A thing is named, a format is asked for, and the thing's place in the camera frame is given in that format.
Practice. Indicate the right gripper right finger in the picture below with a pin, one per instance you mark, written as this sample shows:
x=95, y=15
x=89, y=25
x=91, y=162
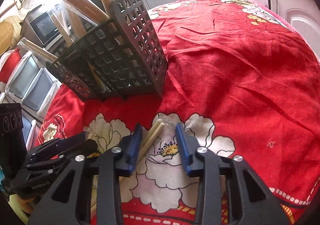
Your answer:
x=249, y=199

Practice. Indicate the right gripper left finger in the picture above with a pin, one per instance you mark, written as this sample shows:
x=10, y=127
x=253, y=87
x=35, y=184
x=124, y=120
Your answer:
x=68, y=200

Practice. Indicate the chopstick pair crossed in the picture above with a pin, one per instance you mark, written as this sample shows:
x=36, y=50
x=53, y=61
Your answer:
x=145, y=147

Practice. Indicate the person's left hand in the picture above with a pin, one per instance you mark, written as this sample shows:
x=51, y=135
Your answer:
x=21, y=207

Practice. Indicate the plastic drawer tower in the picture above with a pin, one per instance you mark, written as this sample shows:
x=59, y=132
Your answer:
x=33, y=87

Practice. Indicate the red plastic bucket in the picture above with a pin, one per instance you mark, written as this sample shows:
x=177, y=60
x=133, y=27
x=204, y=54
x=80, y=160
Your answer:
x=8, y=62

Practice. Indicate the red floral tablecloth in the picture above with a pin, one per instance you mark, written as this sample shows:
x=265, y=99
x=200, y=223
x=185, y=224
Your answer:
x=240, y=79

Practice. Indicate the black plastic utensil basket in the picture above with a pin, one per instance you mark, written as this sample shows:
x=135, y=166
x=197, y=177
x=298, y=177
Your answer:
x=120, y=57

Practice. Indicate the black microwave oven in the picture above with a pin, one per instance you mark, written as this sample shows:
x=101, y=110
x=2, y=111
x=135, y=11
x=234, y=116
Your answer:
x=38, y=27

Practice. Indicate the round bamboo tray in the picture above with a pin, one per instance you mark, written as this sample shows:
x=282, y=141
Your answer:
x=10, y=33

